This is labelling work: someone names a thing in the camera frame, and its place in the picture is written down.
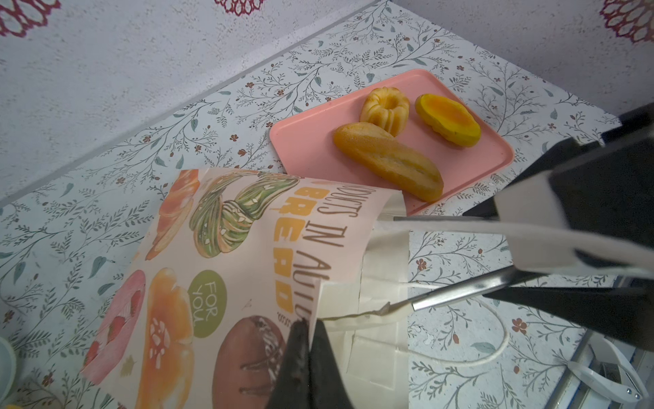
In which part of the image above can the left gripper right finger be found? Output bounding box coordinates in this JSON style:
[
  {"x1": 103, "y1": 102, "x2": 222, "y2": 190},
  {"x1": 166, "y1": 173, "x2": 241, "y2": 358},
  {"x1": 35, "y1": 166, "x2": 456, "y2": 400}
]
[{"x1": 309, "y1": 320, "x2": 354, "y2": 409}]

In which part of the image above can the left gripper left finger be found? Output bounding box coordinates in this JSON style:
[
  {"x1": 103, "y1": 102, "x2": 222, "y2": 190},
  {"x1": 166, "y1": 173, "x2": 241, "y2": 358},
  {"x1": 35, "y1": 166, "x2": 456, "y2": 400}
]
[{"x1": 267, "y1": 320, "x2": 310, "y2": 409}]

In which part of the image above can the white alarm clock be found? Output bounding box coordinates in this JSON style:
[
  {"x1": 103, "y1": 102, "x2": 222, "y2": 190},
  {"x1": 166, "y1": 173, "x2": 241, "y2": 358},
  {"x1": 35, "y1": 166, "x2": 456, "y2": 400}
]
[{"x1": 0, "y1": 337, "x2": 17, "y2": 400}]

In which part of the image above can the golden bundt cake fake bread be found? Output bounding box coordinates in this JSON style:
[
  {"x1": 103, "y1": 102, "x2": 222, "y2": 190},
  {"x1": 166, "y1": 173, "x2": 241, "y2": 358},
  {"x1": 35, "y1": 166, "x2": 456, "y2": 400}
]
[{"x1": 359, "y1": 87, "x2": 410, "y2": 136}]

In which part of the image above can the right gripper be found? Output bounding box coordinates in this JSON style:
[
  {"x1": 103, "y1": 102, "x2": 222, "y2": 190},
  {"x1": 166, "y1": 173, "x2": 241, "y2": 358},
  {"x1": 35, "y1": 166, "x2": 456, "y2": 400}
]
[{"x1": 375, "y1": 105, "x2": 653, "y2": 351}]

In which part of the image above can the small yellow fake bread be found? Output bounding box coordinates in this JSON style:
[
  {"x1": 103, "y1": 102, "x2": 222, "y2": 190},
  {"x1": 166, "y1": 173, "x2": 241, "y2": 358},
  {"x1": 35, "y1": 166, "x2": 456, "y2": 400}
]
[{"x1": 416, "y1": 94, "x2": 481, "y2": 148}]

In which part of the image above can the pink plastic tray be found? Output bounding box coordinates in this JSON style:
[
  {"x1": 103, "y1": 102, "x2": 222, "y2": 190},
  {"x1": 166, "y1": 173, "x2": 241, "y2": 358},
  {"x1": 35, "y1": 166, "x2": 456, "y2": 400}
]
[{"x1": 269, "y1": 68, "x2": 515, "y2": 216}]

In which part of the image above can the long baguette fake bread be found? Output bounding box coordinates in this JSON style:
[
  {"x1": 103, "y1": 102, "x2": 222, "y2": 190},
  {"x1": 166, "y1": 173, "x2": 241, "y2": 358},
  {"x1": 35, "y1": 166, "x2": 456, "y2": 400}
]
[{"x1": 333, "y1": 122, "x2": 444, "y2": 203}]

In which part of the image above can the printed paper bag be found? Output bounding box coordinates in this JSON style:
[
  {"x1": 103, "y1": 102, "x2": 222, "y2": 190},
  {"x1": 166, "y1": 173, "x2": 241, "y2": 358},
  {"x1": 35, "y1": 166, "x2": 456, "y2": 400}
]
[{"x1": 81, "y1": 168, "x2": 409, "y2": 408}]

